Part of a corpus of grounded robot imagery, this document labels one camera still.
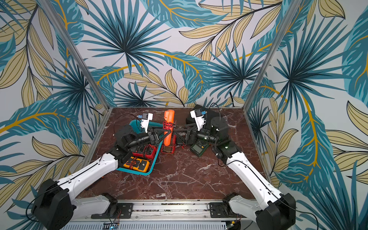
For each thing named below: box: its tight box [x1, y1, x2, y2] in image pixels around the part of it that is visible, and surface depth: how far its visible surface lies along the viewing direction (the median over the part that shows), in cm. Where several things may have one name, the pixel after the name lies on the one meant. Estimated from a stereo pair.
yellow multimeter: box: [123, 156, 150, 173], surface depth 82 cm
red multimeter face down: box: [160, 134, 177, 155], surface depth 94 cm
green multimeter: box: [189, 140, 210, 157], surface depth 97 cm
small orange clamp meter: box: [163, 109, 175, 147], surface depth 66 cm
